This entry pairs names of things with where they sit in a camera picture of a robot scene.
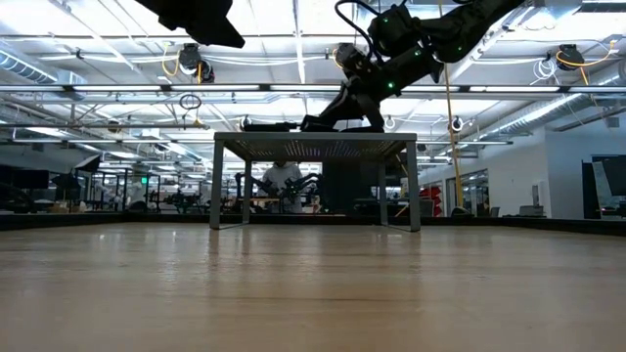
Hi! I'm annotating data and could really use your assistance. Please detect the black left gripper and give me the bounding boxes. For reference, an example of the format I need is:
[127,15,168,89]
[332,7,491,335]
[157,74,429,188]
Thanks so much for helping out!
[134,0,246,50]

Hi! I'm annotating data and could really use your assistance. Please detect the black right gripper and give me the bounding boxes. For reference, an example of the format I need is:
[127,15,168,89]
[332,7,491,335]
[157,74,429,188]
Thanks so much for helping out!
[300,44,442,134]

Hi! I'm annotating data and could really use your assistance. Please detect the black wavy square plate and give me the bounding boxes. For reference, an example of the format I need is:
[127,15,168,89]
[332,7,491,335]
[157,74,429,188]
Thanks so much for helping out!
[243,120,304,134]

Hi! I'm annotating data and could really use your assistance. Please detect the grey perforated metal shelf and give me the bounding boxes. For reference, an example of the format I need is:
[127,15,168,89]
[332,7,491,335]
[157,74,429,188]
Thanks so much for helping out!
[209,130,423,234]

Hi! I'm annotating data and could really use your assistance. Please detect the black background cabinet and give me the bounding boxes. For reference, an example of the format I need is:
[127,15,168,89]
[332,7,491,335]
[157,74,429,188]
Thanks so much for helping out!
[321,160,383,216]

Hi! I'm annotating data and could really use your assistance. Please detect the person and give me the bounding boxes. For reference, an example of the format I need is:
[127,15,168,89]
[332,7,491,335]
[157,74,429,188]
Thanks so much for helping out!
[261,160,305,215]

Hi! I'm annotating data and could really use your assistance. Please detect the red storage bins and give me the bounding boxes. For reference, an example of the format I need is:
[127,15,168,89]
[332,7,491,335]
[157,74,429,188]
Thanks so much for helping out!
[418,184,444,218]

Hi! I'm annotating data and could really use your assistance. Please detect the black background monitor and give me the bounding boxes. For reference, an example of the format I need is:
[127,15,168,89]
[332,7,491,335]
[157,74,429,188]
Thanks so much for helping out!
[12,168,51,191]

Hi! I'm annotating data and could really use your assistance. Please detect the black hanging cable loop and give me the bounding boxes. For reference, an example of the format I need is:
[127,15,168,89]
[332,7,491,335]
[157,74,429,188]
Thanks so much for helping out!
[178,92,202,111]

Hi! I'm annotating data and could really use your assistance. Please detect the yellow hanging cable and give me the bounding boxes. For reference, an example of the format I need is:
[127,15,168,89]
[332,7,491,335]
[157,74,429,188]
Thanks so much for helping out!
[437,0,466,209]

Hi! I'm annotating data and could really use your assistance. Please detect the grey ceiling duct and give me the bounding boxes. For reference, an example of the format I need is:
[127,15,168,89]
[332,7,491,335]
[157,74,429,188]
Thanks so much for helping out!
[481,92,626,141]

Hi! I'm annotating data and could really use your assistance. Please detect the dark panel by wall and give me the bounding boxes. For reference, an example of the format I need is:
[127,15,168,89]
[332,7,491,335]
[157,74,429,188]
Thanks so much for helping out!
[580,154,626,220]

